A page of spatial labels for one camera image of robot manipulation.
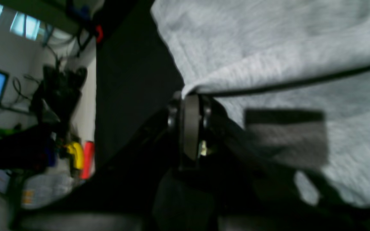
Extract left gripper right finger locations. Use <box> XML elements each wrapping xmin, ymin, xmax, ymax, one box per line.
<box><xmin>182</xmin><ymin>94</ymin><xmax>370</xmax><ymax>231</ymax></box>

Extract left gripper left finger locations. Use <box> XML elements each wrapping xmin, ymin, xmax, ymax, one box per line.
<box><xmin>12</xmin><ymin>93</ymin><xmax>181</xmax><ymax>231</ymax></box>

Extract red black clamp far left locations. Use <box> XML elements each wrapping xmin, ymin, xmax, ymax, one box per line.
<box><xmin>95</xmin><ymin>25</ymin><xmax>104</xmax><ymax>44</ymax></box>

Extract grey t-shirt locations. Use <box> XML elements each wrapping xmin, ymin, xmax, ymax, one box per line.
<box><xmin>151</xmin><ymin>0</ymin><xmax>370</xmax><ymax>208</ymax></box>

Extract yellow red tools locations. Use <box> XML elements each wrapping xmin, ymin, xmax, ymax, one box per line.
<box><xmin>65</xmin><ymin>141</ymin><xmax>94</xmax><ymax>180</ymax></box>

